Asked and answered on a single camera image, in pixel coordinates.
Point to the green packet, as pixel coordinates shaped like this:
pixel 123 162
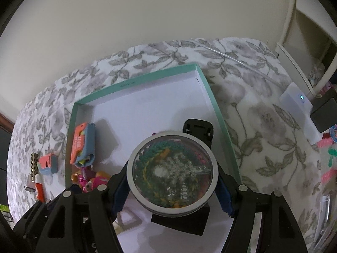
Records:
pixel 4 211

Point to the white cut-out shelf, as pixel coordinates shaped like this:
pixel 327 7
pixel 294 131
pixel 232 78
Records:
pixel 292 31

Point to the grey floral blanket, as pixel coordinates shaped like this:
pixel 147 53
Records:
pixel 263 116

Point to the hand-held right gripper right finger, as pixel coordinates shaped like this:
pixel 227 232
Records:
pixel 225 197

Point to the black cube charger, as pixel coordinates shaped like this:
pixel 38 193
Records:
pixel 181 222

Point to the colourful foam shapes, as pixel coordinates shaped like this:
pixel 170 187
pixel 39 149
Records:
pixel 79 142

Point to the teal cardboard box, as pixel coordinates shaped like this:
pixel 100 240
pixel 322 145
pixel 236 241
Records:
pixel 147 105

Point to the red lip balm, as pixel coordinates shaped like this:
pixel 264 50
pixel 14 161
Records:
pixel 40 189

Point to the greek pattern hair clip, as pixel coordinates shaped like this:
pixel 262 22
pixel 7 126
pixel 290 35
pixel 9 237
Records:
pixel 34 166

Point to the black plug-in charger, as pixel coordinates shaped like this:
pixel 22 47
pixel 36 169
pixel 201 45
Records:
pixel 325 114

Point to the white power strip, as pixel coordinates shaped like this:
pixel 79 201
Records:
pixel 297 110

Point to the pink woven mat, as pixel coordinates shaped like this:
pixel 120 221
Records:
pixel 325 143

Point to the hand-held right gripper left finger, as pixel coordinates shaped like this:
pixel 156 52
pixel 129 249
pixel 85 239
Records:
pixel 119 196

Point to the coral and blue toy knife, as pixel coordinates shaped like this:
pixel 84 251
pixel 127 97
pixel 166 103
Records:
pixel 48 163

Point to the dark wardrobe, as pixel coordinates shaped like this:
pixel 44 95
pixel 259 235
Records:
pixel 4 163

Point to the round tin with clear lid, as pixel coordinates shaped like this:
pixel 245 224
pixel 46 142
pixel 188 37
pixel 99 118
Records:
pixel 171 174

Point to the silver phone stand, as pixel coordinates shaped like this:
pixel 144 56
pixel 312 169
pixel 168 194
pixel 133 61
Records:
pixel 322 216

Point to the black toy car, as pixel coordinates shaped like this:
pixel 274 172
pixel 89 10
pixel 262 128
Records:
pixel 197 129

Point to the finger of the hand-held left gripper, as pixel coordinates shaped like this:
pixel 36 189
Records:
pixel 31 224

